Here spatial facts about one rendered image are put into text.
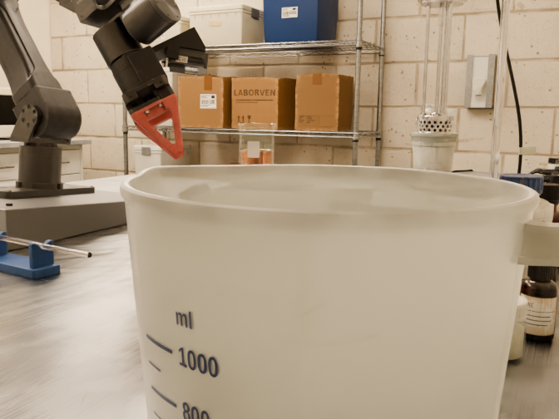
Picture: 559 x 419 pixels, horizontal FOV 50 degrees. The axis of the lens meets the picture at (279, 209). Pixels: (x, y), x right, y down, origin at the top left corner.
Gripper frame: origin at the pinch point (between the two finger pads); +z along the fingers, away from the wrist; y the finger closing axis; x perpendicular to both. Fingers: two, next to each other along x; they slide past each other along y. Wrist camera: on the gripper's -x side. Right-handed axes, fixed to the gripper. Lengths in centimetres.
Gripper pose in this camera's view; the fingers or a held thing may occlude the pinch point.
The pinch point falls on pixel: (176, 150)
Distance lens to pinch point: 87.5
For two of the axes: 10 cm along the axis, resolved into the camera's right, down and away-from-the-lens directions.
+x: -8.7, 4.8, -1.6
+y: -1.3, 0.8, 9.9
